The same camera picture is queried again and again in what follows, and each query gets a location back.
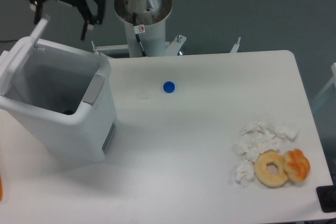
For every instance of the white metal mounting frame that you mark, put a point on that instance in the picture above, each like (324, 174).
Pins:
(174, 48)

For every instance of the crumpled white tissue lower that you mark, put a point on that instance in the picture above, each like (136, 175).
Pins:
(244, 174)

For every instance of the crumpled white tissue right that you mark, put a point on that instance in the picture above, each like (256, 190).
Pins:
(286, 131)

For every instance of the black device at corner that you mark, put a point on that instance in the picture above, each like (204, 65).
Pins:
(326, 197)

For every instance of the blue bottle cap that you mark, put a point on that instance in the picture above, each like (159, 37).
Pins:
(168, 86)

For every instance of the orange object left edge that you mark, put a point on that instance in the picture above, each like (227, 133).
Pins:
(1, 188)

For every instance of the orange twisted bread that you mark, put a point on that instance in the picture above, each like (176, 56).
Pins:
(296, 165)

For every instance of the dark object in bin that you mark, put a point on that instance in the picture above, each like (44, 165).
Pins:
(68, 112)

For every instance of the white trash can lid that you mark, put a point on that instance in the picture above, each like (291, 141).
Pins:
(12, 61)

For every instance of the white bottle cap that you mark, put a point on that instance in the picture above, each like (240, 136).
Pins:
(143, 95)

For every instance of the crumpled white tissue upper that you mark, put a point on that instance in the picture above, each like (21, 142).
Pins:
(257, 126)

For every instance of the white trash can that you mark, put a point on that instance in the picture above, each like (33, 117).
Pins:
(56, 78)

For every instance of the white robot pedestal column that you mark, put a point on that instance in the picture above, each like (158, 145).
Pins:
(144, 23)

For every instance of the crumpled white tissue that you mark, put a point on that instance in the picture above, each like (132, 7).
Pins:
(257, 126)
(244, 174)
(252, 146)
(286, 131)

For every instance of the crumpled white tissue middle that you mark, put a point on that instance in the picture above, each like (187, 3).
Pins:
(252, 146)

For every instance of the white frame right edge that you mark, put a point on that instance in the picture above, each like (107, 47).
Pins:
(325, 93)

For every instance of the plain ring donut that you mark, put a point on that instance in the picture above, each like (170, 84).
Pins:
(269, 169)

